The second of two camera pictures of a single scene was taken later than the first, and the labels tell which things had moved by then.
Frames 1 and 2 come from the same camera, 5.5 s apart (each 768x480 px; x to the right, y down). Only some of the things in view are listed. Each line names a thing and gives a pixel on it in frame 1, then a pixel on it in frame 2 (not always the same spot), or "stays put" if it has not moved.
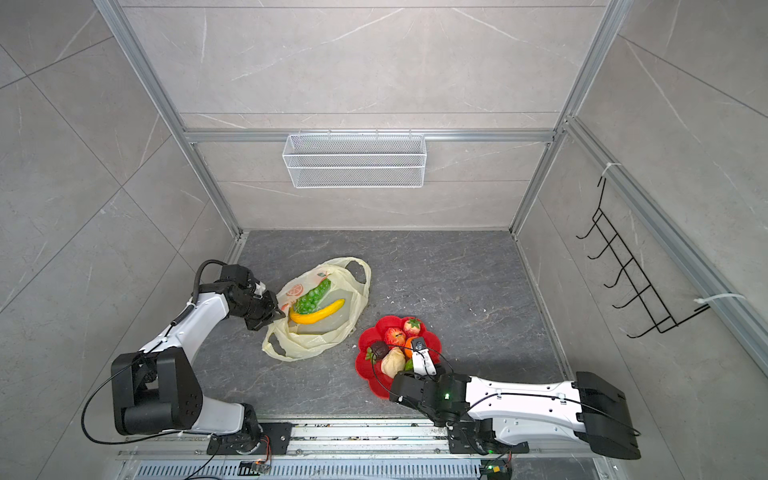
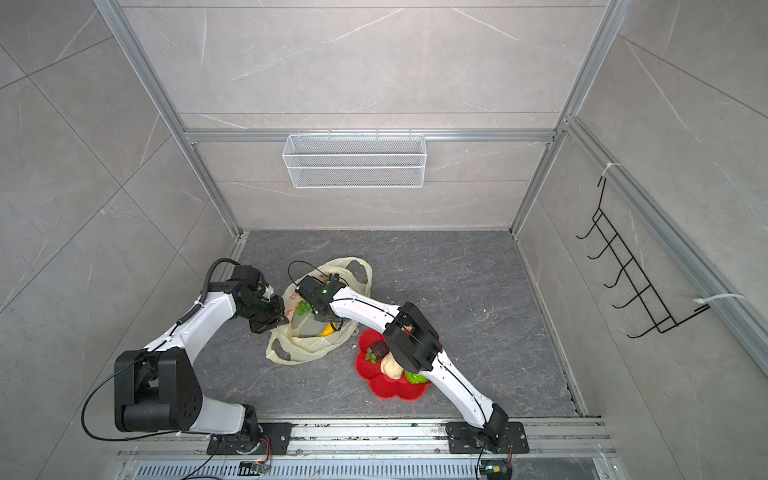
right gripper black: x=438 y=377 → x=318 y=317
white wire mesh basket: x=355 y=161 stays put
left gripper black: x=273 y=313 stays put
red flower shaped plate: x=380 y=383 stays put
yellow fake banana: x=316 y=316 → x=328 y=330
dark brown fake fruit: x=379 y=349 stays put
